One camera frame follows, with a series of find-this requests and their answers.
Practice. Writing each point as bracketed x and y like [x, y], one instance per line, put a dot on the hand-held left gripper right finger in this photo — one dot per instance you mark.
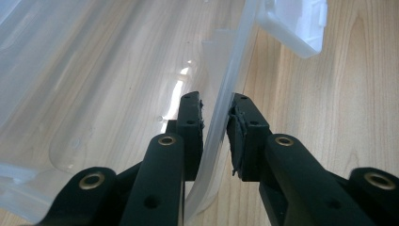
[282, 175]

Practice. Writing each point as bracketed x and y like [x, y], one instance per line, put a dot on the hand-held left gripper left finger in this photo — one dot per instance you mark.
[163, 175]

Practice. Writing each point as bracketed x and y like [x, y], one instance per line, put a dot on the clear plastic storage box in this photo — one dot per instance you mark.
[94, 62]

